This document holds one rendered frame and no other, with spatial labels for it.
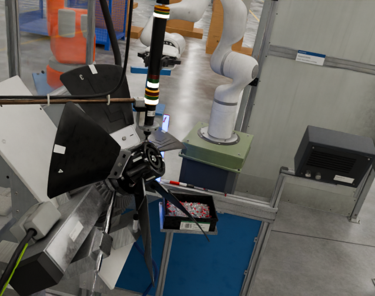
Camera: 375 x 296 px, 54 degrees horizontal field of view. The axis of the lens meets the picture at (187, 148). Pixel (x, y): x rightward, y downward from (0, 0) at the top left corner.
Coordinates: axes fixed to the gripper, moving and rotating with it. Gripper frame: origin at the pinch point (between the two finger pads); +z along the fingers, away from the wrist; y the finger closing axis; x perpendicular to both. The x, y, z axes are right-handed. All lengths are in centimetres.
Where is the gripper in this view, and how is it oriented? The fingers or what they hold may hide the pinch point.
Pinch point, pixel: (154, 61)
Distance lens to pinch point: 112.0
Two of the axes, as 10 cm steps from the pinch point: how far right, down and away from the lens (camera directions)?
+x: 1.6, -8.9, -4.4
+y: -9.8, -2.1, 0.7
